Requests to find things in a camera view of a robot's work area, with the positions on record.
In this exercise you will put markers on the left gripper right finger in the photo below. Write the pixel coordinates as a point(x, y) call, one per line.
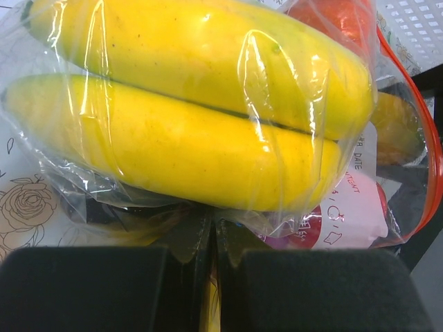
point(262, 289)

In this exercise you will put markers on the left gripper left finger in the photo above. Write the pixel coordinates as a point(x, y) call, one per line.
point(160, 287)

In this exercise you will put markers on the zip bag of fake fruit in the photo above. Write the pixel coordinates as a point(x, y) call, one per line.
point(207, 117)

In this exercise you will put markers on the white plastic basket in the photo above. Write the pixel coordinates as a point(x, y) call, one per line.
point(413, 30)

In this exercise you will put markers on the floral table mat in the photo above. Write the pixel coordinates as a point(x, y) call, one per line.
point(24, 207)

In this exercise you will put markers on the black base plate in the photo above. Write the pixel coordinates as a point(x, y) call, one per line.
point(410, 243)

